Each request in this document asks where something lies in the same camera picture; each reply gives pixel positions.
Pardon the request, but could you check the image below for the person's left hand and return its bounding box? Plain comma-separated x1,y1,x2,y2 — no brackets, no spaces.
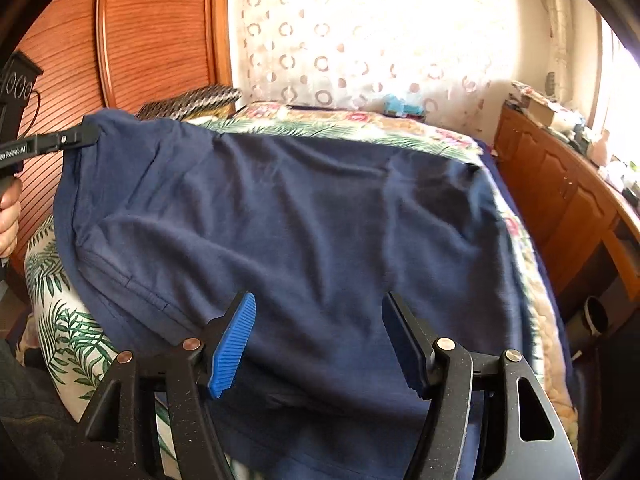
0,177,23,261

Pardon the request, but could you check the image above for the floral leaf print bedspread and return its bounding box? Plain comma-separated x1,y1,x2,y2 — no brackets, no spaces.
15,101,576,480

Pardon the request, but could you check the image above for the navy t-shirt with orange print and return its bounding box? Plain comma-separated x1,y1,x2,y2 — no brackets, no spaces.
52,110,526,480

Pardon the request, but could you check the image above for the white jar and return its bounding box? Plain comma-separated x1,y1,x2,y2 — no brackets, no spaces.
552,112,583,136

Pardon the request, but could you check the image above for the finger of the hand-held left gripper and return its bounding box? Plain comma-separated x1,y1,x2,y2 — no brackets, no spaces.
22,125,101,157

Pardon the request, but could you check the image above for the white curtain with circle pattern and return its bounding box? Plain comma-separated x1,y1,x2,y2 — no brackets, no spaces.
227,0,551,121

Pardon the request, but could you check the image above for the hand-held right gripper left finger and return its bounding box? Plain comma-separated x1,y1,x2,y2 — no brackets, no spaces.
82,290,258,480

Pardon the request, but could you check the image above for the cardboard box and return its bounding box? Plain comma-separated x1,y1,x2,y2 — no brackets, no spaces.
527,97,566,126

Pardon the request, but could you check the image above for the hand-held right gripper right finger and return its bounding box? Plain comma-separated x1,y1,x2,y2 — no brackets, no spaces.
381,291,576,480

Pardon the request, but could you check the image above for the floral patterned paper bundle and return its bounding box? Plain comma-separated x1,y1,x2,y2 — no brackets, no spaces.
510,80,551,106

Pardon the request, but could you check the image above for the person's dark clothed leg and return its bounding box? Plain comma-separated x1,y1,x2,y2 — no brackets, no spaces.
0,340,93,480

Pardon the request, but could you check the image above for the grey round bin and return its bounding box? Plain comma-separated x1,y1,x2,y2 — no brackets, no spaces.
570,295,611,356

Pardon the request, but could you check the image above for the teal packet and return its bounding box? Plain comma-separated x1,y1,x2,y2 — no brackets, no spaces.
382,95,428,121

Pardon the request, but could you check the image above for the wooden sideboard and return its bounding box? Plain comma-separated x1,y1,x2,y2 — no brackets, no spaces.
492,102,640,301

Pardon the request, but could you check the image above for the wooden louvered wardrobe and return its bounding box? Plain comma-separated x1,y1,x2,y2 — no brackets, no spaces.
0,0,236,256

